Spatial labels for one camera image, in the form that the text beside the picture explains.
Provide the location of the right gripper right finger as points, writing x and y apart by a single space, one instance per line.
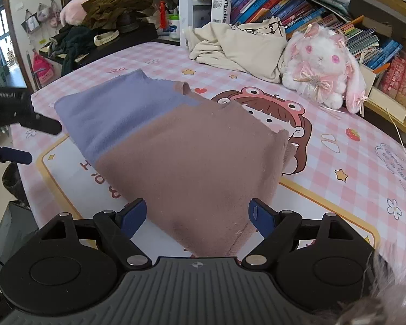
278 230

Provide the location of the row of colourful books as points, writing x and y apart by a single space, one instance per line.
368 40

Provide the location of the cream beige garment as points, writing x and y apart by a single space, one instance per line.
254 48

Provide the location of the pink backpack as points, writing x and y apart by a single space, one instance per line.
42 69

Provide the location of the wooden white bookshelf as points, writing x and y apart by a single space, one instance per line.
379 107

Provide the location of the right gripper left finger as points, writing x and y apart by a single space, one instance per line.
115 231

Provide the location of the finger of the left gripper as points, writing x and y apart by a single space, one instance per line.
41 123
15 156

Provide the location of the white pink bunny plush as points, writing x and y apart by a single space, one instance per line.
317 64

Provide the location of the purple and brown sweater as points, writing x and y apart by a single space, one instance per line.
196 163

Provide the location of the red book box set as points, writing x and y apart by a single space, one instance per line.
393 82

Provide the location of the white Garbllet book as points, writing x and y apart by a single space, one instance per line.
221 11

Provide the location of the pile of dark clothes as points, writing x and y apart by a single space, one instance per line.
92 29

